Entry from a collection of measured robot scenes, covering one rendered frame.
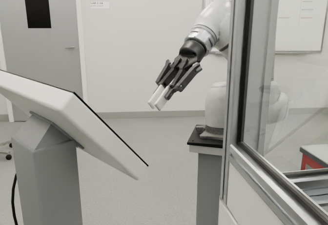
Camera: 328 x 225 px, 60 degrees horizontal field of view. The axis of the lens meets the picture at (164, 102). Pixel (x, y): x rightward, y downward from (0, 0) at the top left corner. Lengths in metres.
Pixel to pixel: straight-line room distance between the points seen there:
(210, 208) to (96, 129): 1.09
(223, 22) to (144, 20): 3.18
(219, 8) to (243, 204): 0.60
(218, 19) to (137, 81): 3.29
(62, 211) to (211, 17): 0.72
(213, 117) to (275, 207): 0.98
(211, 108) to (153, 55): 2.75
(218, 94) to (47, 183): 0.88
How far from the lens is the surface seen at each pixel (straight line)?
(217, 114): 1.41
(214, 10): 0.94
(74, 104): 0.60
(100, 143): 0.66
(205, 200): 1.60
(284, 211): 0.47
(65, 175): 0.86
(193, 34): 0.89
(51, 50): 4.22
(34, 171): 0.82
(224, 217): 0.70
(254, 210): 0.55
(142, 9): 4.08
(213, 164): 1.49
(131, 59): 4.10
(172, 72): 0.85
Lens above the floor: 1.32
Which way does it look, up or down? 15 degrees down
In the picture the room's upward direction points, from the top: straight up
